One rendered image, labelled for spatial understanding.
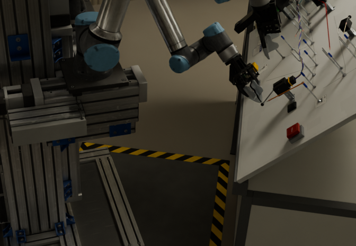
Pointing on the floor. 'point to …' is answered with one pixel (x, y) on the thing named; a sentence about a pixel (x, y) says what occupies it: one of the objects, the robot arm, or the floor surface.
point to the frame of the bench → (328, 205)
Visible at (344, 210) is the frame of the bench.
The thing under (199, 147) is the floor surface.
